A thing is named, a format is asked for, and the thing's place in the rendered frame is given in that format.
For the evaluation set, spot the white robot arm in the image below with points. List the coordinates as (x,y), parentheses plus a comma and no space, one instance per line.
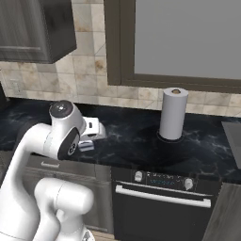
(22,175)

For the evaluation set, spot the window with brown frame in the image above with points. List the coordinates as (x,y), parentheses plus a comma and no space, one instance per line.
(188,37)

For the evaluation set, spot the dark wood base cupboard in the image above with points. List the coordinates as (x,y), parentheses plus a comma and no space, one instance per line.
(226,216)

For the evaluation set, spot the dark wood wall cupboard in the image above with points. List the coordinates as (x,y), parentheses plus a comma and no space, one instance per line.
(28,28)

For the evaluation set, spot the grey cupboard door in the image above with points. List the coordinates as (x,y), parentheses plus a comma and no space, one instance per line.
(102,204)

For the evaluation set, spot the white oven knob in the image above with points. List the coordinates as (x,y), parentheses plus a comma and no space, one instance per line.
(138,176)
(188,184)

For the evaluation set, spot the grey steel sink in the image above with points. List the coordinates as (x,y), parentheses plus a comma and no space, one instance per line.
(233,141)

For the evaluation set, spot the grey drawer front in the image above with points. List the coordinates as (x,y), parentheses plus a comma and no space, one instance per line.
(81,168)

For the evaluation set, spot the black paper towel holder base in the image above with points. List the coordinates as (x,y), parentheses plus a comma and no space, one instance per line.
(163,139)

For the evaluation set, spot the white paper towel roll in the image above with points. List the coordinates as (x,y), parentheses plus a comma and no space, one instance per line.
(172,114)

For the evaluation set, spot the black oven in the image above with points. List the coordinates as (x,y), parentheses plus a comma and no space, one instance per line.
(160,219)

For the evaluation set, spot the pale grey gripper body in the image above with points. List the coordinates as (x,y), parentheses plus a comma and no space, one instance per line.
(86,146)

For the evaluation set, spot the beige wall socket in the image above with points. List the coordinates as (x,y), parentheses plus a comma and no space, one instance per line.
(15,86)

